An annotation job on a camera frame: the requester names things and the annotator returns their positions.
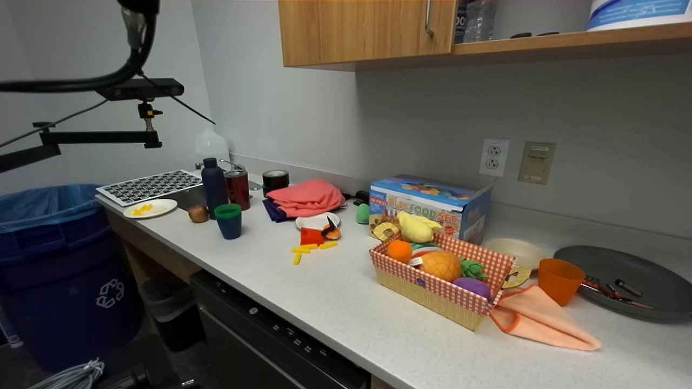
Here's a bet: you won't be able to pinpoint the black cup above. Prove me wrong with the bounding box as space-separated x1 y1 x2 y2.
262 169 292 196

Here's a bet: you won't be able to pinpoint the orange plastic cup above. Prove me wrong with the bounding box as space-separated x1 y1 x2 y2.
536 257 589 306

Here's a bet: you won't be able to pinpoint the wooden cabinet door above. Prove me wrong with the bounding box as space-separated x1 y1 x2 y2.
279 0 458 69

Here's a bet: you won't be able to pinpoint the dark red jar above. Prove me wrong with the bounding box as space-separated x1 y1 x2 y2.
224 163 252 212

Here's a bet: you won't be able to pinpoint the black cable hose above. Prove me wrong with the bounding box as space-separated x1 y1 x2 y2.
0 0 163 95

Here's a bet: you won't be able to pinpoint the dark blue bottle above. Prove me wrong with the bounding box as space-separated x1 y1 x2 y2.
199 156 230 212

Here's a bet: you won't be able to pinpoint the grey patterned drying mat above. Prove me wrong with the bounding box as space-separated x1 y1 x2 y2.
94 169 205 209

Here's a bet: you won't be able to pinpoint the pale yellow toy fruit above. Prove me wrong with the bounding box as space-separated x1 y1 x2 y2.
395 209 443 247

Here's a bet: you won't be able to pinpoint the metal cabinet door handle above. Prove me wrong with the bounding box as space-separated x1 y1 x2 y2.
421 0 436 39

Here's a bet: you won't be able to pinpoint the beige wall switch plate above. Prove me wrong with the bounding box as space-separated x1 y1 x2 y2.
516 141 557 185

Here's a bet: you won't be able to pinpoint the clear plastic bottle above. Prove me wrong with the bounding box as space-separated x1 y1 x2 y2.
192 128 234 174

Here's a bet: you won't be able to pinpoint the white and blue container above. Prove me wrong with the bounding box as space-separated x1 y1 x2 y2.
585 0 692 32

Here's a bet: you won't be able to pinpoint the peach cloth napkin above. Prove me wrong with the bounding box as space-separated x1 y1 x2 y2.
487 282 603 355

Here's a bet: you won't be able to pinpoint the grey plastic bag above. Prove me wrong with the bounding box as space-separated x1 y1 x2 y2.
27 356 106 389

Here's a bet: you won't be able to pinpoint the clear plastic bottles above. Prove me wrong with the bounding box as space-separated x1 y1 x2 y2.
453 0 500 42

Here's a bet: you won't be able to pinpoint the black boom stand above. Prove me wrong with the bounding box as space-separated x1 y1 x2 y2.
0 99 165 174

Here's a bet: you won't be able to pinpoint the yellow toy pineapple slice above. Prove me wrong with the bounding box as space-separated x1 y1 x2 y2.
503 265 533 291
369 218 399 244

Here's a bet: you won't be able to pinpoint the blue puzzle box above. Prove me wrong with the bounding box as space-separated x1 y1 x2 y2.
367 172 493 244

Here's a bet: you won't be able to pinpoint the red checkered cardboard box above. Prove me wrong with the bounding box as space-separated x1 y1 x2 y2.
367 232 519 333

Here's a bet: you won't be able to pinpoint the black camera bar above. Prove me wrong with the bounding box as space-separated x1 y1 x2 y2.
93 76 186 102

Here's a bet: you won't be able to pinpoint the purple cloth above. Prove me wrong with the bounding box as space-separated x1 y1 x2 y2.
262 198 293 225

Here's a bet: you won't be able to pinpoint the brown toy strips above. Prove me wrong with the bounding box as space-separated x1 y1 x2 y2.
581 275 646 305

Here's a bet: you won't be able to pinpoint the blue recycling bin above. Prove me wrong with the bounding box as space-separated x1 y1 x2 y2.
0 183 143 373

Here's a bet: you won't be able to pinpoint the dark grey plate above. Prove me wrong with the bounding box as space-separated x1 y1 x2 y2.
551 244 692 323

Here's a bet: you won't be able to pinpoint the white and red toy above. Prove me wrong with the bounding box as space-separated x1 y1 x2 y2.
409 247 442 270

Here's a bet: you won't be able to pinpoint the small white plate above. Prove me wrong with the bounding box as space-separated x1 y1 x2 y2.
120 196 179 221

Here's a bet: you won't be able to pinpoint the white wall outlet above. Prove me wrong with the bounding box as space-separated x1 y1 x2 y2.
478 135 512 180

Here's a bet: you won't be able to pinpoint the blue cup with green rim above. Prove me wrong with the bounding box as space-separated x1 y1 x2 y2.
212 200 245 242

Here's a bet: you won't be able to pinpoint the cream plastic plate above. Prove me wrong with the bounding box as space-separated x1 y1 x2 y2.
480 236 554 291

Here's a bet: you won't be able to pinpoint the yellow-orange toy fruit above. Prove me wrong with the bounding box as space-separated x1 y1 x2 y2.
419 248 462 282

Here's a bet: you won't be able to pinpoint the purple toy fruit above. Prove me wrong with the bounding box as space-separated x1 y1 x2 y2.
453 277 493 301

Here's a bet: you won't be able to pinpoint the wooden wall cabinet shelf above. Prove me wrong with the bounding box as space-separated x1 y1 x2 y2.
451 19 692 60

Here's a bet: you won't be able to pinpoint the black dishwasher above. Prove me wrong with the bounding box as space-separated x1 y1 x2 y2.
191 267 375 389

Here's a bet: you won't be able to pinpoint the white plastic plate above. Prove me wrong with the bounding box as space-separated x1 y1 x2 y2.
292 212 343 232

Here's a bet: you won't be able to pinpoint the orange toy fruit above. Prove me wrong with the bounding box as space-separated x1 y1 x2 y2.
384 238 415 263

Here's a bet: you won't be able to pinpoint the green leafy toy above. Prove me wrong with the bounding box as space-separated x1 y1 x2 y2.
460 257 487 281

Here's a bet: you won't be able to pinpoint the pink cloth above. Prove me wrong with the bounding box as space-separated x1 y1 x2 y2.
265 180 349 221

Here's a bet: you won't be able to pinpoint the small brown object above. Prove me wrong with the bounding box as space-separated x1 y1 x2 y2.
186 202 212 225

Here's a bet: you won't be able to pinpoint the small black bin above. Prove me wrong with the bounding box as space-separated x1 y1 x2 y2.
138 277 207 355

